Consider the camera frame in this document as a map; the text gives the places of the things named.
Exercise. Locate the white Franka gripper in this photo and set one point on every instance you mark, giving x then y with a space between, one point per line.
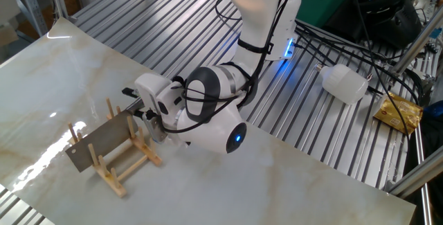
152 86

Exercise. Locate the steel cleaver knife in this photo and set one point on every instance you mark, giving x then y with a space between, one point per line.
104 138

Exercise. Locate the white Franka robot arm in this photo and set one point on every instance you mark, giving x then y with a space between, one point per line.
214 128

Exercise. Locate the wooden dowel rack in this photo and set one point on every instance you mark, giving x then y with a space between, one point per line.
112 181

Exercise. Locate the marble pattern table mat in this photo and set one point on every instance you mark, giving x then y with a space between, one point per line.
225 183

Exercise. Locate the perforated steel shelf upright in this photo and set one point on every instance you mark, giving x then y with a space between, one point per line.
31 7

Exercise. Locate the white box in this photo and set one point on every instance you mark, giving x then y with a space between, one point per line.
8 3

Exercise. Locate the white plastic bottle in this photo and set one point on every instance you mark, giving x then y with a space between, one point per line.
346 84

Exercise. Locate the gold foil packet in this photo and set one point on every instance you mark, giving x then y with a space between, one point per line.
398 114

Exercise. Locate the black bag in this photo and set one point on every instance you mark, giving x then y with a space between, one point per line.
391 24

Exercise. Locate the blue object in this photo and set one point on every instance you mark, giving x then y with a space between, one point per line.
434 109

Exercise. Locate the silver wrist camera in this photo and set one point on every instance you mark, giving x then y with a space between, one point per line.
155 129

